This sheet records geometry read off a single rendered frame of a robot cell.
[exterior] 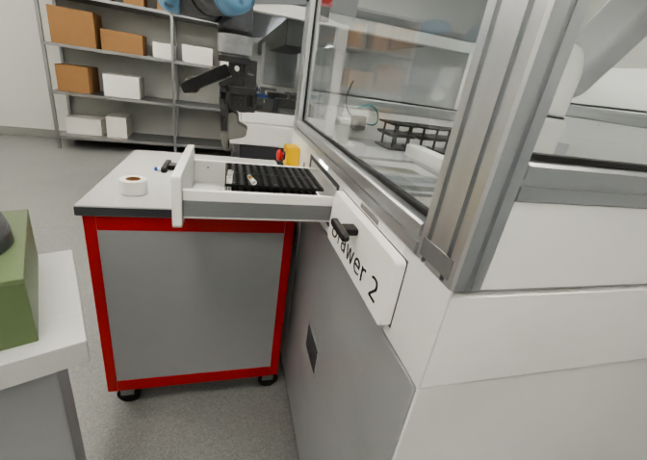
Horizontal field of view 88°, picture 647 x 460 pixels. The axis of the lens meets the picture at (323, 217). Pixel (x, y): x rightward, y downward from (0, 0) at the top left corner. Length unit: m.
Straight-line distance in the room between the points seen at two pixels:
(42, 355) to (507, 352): 0.60
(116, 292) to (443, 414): 0.92
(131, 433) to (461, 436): 1.08
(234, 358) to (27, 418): 0.72
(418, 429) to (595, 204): 0.36
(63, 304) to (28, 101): 4.81
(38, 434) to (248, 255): 0.59
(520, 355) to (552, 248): 0.16
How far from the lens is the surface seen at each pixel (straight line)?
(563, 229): 0.45
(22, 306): 0.58
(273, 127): 1.63
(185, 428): 1.40
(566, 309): 0.54
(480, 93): 0.38
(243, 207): 0.72
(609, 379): 0.75
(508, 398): 0.61
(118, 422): 1.46
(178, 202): 0.71
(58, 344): 0.60
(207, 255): 1.05
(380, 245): 0.49
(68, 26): 4.72
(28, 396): 0.69
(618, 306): 0.61
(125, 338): 1.26
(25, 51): 5.33
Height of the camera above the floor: 1.14
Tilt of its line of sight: 22 degrees down
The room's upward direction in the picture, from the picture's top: 9 degrees clockwise
